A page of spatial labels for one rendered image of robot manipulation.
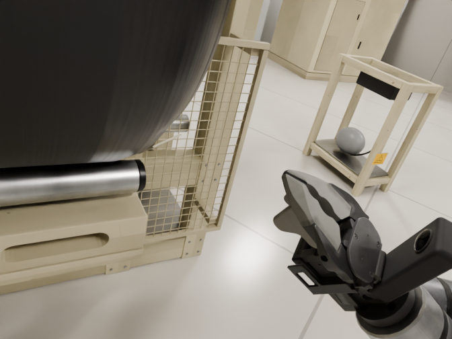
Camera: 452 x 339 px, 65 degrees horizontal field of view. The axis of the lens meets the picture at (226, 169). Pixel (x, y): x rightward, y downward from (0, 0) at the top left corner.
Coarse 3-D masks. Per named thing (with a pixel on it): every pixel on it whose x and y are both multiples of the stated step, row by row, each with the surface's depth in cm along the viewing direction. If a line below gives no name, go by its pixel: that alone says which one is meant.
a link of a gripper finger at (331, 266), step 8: (312, 224) 35; (312, 232) 36; (320, 232) 35; (320, 240) 35; (328, 240) 36; (320, 248) 35; (328, 248) 35; (320, 256) 36; (328, 256) 35; (336, 256) 36; (344, 256) 36; (328, 264) 36; (336, 264) 35; (344, 264) 36; (336, 272) 36; (344, 272) 36; (352, 272) 37; (344, 280) 37
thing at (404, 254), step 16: (432, 224) 34; (448, 224) 34; (416, 240) 34; (432, 240) 33; (448, 240) 32; (400, 256) 37; (416, 256) 34; (432, 256) 32; (448, 256) 31; (384, 272) 39; (400, 272) 36; (416, 272) 34; (432, 272) 33; (384, 288) 38; (400, 288) 37
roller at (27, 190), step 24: (0, 168) 40; (24, 168) 41; (48, 168) 42; (72, 168) 43; (96, 168) 44; (120, 168) 46; (144, 168) 47; (0, 192) 39; (24, 192) 40; (48, 192) 41; (72, 192) 43; (96, 192) 45; (120, 192) 46
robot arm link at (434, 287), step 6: (426, 282) 55; (432, 282) 56; (438, 282) 56; (426, 288) 55; (432, 288) 55; (438, 288) 55; (444, 288) 56; (432, 294) 54; (438, 294) 55; (444, 294) 55; (438, 300) 54; (444, 300) 54; (444, 306) 54
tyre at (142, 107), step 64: (0, 0) 20; (64, 0) 21; (128, 0) 23; (192, 0) 25; (0, 64) 23; (64, 64) 24; (128, 64) 26; (192, 64) 29; (0, 128) 27; (64, 128) 30; (128, 128) 33
